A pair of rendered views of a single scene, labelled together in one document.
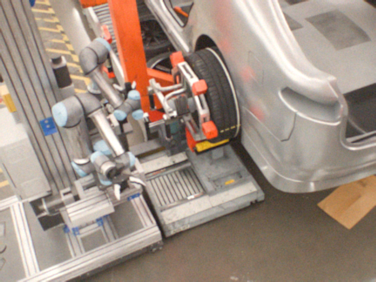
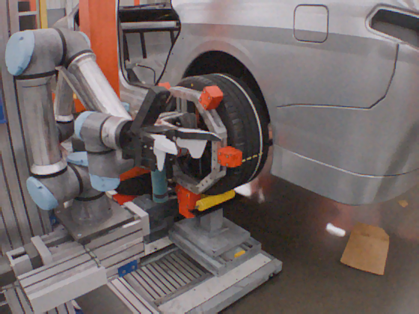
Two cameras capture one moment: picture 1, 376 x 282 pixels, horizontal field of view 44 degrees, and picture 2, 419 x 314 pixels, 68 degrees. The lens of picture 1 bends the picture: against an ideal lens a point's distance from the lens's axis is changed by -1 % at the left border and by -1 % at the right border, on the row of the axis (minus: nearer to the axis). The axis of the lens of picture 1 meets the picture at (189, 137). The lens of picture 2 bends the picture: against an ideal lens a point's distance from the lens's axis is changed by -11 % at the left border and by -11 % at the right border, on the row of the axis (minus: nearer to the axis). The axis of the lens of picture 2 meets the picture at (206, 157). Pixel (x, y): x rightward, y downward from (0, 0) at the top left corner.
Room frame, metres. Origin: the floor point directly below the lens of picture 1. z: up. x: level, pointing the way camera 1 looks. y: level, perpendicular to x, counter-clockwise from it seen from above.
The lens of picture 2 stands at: (0.86, 0.52, 1.45)
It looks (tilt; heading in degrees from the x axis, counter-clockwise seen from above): 22 degrees down; 338
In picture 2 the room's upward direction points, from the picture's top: straight up
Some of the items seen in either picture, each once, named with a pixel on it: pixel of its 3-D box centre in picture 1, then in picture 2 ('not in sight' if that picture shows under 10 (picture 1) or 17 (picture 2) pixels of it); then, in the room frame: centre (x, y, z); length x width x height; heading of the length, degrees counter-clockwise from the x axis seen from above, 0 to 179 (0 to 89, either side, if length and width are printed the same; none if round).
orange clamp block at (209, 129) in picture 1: (209, 130); (229, 157); (2.21, -0.14, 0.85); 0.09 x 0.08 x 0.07; 18
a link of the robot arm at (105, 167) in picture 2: (107, 172); (108, 164); (1.68, 0.46, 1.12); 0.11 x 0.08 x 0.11; 125
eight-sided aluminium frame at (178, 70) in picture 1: (190, 102); (187, 140); (2.51, -0.03, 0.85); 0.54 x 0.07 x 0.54; 18
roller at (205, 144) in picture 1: (212, 142); (215, 199); (2.42, -0.17, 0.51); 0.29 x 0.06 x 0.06; 108
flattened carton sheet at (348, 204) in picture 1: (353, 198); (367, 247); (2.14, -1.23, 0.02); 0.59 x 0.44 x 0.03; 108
